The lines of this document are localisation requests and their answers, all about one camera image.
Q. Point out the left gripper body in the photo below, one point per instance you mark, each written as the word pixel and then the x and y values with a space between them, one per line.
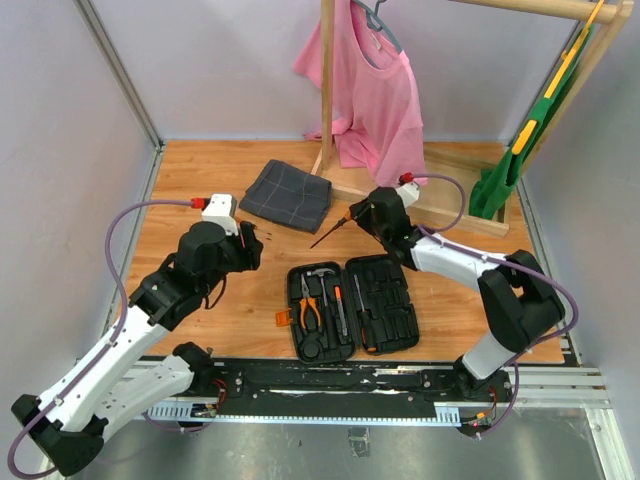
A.
pixel 237 256

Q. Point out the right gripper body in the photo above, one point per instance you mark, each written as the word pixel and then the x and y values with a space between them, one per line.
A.
pixel 365 218

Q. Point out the orange black screwdriver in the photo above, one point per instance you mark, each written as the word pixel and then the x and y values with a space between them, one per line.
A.
pixel 347 217

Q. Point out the orange handled pliers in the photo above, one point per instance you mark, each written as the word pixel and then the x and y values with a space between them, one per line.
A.
pixel 309 312

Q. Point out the claw hammer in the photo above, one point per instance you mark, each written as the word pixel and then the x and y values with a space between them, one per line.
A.
pixel 321 273

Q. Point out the orange utility knife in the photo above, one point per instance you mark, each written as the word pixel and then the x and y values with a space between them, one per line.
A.
pixel 341 311

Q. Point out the black plastic tool case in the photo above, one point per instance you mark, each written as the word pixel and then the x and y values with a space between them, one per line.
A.
pixel 386 296

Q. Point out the black handled nut driver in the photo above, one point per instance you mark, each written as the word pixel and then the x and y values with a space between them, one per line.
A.
pixel 367 332

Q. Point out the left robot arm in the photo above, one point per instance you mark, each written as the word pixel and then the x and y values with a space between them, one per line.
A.
pixel 72 420

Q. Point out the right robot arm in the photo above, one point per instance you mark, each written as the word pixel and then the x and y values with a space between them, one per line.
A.
pixel 520 302

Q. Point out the small black screwdriver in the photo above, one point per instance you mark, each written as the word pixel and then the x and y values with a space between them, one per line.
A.
pixel 260 233

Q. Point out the grey folded cloth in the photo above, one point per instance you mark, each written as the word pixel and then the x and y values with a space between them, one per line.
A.
pixel 288 196

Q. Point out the wooden clothes rack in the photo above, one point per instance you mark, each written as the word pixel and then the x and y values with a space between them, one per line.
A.
pixel 464 161

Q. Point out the pink t-shirt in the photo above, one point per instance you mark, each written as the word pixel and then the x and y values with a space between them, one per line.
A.
pixel 378 124

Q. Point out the green garment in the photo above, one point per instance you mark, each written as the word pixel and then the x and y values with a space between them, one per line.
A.
pixel 490 193

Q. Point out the yellow clothes hanger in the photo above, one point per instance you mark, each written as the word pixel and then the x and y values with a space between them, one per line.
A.
pixel 542 107

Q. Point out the teal clothes hanger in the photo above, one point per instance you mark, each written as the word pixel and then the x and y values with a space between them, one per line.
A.
pixel 382 30

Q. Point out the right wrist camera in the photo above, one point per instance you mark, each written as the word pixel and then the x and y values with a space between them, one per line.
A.
pixel 409 193

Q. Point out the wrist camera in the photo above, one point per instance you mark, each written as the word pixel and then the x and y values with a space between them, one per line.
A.
pixel 221 210
pixel 409 193

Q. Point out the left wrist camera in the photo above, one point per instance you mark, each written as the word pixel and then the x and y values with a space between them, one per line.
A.
pixel 221 210

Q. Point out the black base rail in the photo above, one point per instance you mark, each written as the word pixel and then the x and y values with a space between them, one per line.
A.
pixel 371 390

